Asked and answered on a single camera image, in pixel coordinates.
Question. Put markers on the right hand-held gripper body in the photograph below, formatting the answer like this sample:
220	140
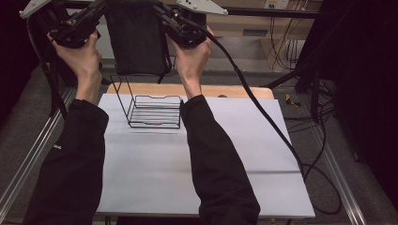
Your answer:
186	29

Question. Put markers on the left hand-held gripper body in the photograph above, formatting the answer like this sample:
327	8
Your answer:
73	29

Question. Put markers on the black cloth bag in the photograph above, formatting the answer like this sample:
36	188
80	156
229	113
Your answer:
137	37

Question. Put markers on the person's left hand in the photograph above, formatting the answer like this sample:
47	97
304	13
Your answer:
79	59

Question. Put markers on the person's right hand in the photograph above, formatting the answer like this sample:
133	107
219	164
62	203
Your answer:
191	62

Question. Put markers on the wooden desk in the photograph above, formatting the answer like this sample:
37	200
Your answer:
250	25

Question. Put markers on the dark curtain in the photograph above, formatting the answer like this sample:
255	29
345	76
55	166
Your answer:
366	78
15	62

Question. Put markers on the wooden table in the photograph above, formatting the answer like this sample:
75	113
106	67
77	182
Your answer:
225	90

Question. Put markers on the yellow black tape piece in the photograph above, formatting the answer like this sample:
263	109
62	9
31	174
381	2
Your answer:
291	100

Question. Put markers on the white foam mat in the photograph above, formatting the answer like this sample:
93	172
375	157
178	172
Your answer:
150	168

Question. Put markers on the black metal frame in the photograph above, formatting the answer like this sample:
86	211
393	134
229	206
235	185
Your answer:
269	13

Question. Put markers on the white wall socket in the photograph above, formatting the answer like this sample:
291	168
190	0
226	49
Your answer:
277	3

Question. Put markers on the aluminium rail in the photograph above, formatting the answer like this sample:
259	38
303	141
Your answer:
28	156
341	184

